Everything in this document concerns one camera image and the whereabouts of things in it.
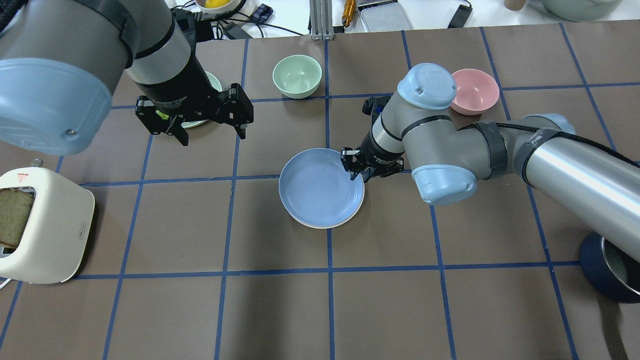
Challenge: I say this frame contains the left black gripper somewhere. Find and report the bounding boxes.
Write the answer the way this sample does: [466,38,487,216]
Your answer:
[135,10,254,147]

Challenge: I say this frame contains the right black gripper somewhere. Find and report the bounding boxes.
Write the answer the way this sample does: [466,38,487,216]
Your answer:
[340,96,405,182]

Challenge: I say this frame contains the blue plate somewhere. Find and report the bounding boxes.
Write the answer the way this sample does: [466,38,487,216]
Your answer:
[278,148,365,214]

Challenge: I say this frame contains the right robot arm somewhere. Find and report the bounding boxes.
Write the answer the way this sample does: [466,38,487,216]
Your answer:
[340,63,640,260]

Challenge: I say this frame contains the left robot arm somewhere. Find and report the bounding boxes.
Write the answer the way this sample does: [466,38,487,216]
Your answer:
[0,0,254,156]

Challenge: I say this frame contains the green plate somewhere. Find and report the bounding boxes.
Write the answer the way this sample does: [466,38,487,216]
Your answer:
[182,71,223,129]

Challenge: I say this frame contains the cream white plate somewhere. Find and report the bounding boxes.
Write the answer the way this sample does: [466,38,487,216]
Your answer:
[285,198,364,229]

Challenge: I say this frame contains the green bowl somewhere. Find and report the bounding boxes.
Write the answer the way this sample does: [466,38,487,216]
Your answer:
[272,54,323,100]

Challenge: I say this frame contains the beige bowl with fruit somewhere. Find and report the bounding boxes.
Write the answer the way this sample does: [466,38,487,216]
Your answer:
[194,0,259,15]

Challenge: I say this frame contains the pink bowl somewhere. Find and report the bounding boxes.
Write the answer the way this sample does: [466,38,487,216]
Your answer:
[450,68,500,116]

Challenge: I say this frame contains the white toaster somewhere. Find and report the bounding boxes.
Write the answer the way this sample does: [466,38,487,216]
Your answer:
[0,167,96,285]

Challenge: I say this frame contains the toast slice in toaster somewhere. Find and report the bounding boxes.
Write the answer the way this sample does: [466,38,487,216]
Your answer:
[0,188,35,249]

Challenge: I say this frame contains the dark blue pot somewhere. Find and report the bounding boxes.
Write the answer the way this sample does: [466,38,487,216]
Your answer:
[579,232,640,304]

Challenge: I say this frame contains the aluminium frame post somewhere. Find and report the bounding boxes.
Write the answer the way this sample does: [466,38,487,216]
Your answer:
[309,0,335,41]

